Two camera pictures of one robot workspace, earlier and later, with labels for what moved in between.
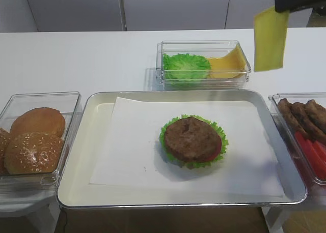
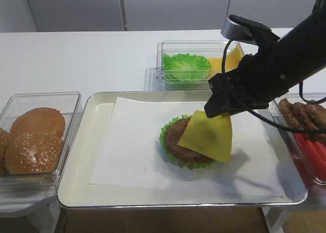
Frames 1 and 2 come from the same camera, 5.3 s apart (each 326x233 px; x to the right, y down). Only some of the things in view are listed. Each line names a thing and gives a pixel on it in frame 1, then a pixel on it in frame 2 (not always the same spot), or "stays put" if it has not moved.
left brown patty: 286,109 stays put
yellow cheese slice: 270,34 -> 211,137
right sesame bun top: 33,152 stays put
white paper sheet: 129,153 stays put
